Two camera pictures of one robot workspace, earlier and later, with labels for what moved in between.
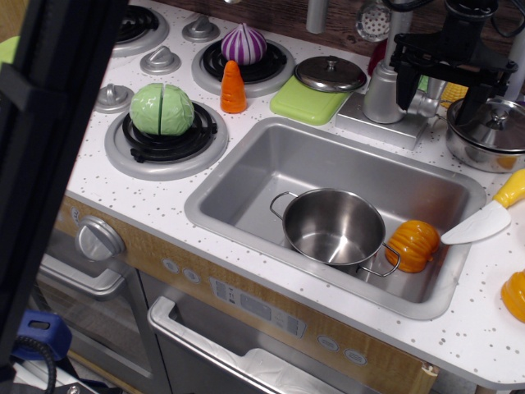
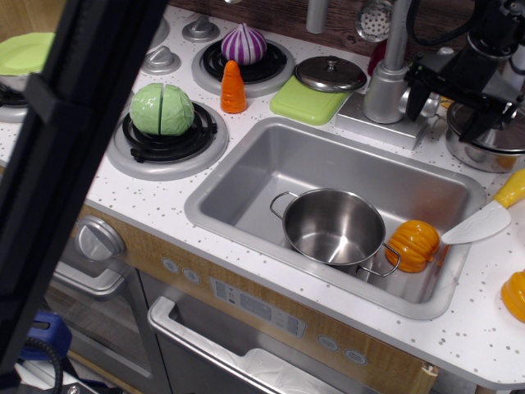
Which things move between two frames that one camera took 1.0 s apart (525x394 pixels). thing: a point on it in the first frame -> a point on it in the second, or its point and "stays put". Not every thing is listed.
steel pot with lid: (495, 142) stays put
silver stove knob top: (200, 30) stays put
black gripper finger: (407, 83) -> (419, 92)
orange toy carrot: (233, 97) stays put
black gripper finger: (476, 97) -> (482, 117)
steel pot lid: (330, 74) stays put
